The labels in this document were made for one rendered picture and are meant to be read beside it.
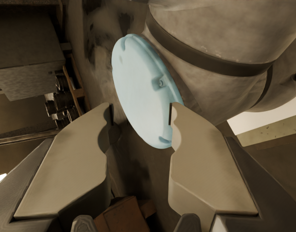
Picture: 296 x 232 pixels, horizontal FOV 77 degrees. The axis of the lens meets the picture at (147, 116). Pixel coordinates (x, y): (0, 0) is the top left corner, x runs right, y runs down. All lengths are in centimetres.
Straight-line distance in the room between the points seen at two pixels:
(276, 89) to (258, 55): 16
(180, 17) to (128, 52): 7
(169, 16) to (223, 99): 10
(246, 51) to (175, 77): 6
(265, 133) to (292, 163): 18
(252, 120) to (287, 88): 13
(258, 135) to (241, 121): 6
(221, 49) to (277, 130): 35
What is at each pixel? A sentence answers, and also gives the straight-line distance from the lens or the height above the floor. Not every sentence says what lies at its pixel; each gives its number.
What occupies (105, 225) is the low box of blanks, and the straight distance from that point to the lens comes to 146.
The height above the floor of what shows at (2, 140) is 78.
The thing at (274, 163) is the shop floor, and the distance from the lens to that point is 68.
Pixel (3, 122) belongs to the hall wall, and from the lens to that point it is 1164.
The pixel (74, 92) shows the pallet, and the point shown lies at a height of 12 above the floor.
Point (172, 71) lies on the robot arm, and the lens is 18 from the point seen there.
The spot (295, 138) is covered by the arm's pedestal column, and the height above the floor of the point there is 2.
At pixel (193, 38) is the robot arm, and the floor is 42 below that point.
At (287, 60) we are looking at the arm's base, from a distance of 34.
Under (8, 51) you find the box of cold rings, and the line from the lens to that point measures 244.
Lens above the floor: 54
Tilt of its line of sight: 29 degrees down
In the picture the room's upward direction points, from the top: 109 degrees counter-clockwise
